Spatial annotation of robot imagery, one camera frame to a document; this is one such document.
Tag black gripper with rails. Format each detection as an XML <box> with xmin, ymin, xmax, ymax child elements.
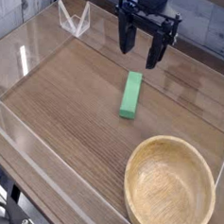
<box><xmin>116</xmin><ymin>0</ymin><xmax>182</xmax><ymax>69</ymax></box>

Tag green rectangular stick block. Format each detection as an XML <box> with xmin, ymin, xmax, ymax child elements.
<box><xmin>119</xmin><ymin>72</ymin><xmax>142</xmax><ymax>119</ymax></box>

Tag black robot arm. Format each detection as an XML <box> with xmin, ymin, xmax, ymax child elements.
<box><xmin>115</xmin><ymin>0</ymin><xmax>182</xmax><ymax>69</ymax></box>

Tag light wooden bowl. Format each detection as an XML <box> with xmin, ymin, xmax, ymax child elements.
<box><xmin>124</xmin><ymin>135</ymin><xmax>216</xmax><ymax>224</ymax></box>

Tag clear acrylic corner bracket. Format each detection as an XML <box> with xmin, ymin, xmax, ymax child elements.
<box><xmin>58</xmin><ymin>0</ymin><xmax>91</xmax><ymax>38</ymax></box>

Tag clear acrylic enclosure wall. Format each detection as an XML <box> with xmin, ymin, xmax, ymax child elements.
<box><xmin>0</xmin><ymin>0</ymin><xmax>224</xmax><ymax>224</ymax></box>

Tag black table leg bracket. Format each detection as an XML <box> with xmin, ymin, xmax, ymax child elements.
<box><xmin>7</xmin><ymin>182</ymin><xmax>34</xmax><ymax>224</ymax></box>

